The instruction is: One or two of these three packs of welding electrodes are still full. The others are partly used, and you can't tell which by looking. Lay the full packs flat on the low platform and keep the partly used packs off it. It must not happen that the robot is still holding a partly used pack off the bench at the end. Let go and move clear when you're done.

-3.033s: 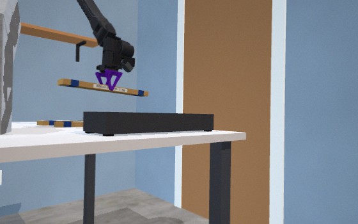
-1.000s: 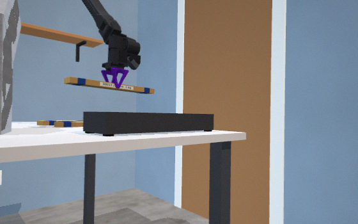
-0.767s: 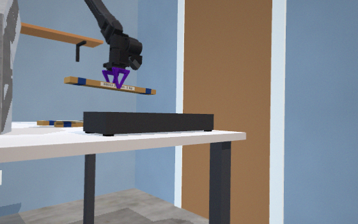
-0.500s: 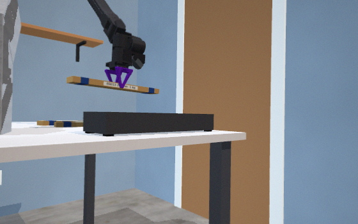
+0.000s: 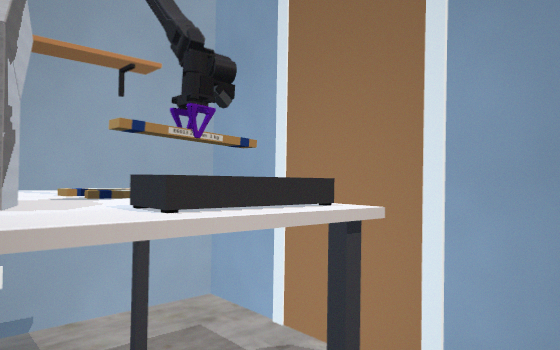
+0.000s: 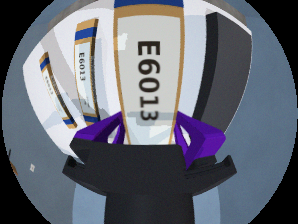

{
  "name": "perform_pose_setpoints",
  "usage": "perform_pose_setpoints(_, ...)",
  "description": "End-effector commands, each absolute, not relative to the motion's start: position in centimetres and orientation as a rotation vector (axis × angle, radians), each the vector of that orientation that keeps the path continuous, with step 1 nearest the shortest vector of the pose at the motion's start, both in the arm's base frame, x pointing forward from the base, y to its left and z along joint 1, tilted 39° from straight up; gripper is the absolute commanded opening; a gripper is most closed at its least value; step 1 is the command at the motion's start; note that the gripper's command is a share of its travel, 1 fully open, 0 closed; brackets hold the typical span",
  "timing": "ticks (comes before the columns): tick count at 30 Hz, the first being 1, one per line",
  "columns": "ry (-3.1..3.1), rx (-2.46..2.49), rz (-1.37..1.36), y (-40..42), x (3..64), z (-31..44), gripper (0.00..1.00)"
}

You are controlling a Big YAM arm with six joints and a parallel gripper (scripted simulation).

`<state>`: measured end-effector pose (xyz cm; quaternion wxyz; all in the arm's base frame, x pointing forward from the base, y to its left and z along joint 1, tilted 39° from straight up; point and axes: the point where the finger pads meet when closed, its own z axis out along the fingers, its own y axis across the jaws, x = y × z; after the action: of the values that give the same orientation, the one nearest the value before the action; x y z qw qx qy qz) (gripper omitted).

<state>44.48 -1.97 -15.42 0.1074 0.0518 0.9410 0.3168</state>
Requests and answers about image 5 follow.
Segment white welding electrode pack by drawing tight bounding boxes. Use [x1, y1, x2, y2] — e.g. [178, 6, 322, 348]
[109, 117, 257, 148]
[84, 190, 130, 199]
[57, 188, 130, 197]

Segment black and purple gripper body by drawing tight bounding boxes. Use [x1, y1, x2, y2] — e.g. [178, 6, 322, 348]
[171, 72, 215, 110]

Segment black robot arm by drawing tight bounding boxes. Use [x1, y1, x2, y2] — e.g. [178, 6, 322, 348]
[146, 0, 237, 108]

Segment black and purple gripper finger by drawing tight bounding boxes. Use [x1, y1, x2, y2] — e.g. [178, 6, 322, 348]
[170, 108, 192, 129]
[187, 103, 216, 138]

